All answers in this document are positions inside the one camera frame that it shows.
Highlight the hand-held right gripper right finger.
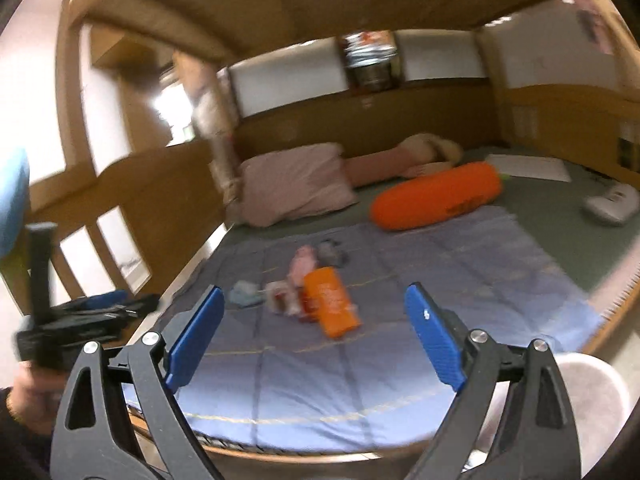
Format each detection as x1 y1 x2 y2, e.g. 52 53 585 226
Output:
404 282 583 480

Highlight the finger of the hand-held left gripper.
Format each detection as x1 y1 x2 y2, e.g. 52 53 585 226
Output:
95 294 162 322
65 290 130 313

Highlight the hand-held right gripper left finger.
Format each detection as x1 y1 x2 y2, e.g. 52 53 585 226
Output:
50 285 226 480

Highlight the white blue-striped paper cup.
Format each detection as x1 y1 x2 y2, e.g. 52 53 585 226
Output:
230 280 264 308

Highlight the small white box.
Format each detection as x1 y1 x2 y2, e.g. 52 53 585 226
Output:
265 280 307 318

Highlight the pink wrapper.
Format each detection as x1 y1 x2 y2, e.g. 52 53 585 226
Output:
287 246 318 286

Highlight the white mesh waste bin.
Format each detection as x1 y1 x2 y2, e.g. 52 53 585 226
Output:
475 352 632 480

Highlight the person's left forearm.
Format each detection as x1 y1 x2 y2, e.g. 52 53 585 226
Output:
0 390 56 480

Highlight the person's left hand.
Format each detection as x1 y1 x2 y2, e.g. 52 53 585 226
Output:
10 360 66 433

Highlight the blue checked blanket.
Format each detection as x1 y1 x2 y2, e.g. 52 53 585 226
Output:
122 205 608 453

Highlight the light blue round object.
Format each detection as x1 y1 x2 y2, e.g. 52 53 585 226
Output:
0 149 30 261

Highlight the orange carrot pillow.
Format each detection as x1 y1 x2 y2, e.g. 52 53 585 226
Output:
370 161 503 232

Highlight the green bed mat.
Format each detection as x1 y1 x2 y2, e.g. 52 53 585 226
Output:
215 146 640 293

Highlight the striped plush toy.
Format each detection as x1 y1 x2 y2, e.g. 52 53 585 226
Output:
345 132 465 186

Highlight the pink pillow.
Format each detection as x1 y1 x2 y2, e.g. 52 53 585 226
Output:
239 142 360 227

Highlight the flat white pad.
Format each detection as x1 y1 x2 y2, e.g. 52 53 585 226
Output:
484 152 572 183

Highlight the pale hanging cloth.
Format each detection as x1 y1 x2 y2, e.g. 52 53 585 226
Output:
192 55 243 211

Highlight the white curved device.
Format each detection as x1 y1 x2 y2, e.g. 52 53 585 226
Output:
582 182 636 226

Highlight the frosted window panel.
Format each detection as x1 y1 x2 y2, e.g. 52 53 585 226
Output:
227 52 348 116
400 30 488 83

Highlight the pink spotted hanging cloth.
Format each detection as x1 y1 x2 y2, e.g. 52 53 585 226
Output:
560 0 618 56

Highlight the wooden bunk bed frame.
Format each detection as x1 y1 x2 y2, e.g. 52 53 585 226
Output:
0 0 640 461

